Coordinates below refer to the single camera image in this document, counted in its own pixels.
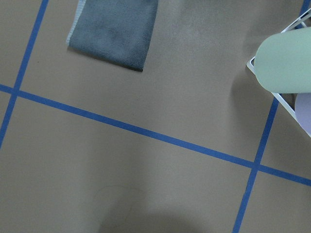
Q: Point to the green cup on rack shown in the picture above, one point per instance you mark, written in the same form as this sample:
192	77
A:
283	62

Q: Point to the lilac cup on rack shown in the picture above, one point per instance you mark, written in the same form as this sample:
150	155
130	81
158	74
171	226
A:
303	111

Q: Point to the white wire cup rack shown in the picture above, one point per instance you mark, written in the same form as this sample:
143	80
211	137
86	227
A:
287	100

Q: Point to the folded grey cloth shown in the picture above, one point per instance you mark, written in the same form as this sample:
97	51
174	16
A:
118	31

